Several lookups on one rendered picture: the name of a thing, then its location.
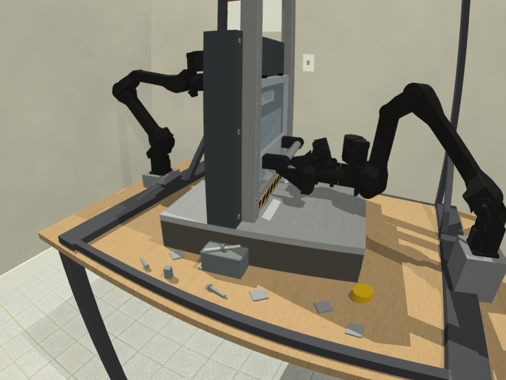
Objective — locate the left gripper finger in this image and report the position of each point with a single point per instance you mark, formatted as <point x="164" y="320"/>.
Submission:
<point x="292" y="175"/>
<point x="297" y="161"/>

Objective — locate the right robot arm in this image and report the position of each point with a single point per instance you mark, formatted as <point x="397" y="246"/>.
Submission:
<point x="161" y="140"/>

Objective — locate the yellow short cylinder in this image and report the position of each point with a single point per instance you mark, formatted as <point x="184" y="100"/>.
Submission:
<point x="362" y="293"/>

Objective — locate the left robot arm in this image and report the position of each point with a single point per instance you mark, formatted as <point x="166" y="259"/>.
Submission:
<point x="483" y="196"/>

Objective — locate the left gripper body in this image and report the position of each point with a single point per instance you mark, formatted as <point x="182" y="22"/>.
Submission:
<point x="312" y="175"/>

